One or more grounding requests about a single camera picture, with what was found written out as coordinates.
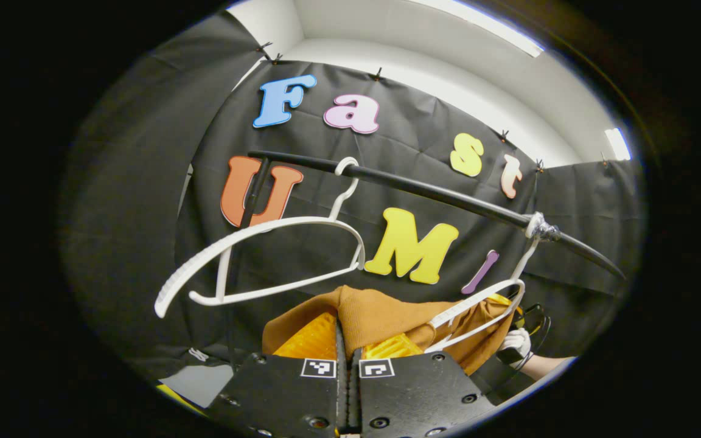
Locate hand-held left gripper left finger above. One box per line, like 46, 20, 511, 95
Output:
204, 310, 350, 438

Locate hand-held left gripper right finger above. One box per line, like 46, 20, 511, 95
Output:
348, 333, 498, 438

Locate brown shirt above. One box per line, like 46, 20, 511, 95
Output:
262, 285, 525, 375

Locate white plastic hanger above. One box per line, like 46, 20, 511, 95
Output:
155, 157, 366, 319
425, 211, 563, 355

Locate black clothes rack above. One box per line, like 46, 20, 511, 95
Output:
226, 150, 626, 369

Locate small ceiling light panel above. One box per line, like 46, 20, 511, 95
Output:
605, 128, 631, 162

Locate black backdrop cloth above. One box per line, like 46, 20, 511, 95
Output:
58, 12, 646, 381

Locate row of black cloth clips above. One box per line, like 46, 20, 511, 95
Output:
256, 41, 610, 172

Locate long ceiling light panel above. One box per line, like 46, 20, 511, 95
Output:
411, 0, 545, 58

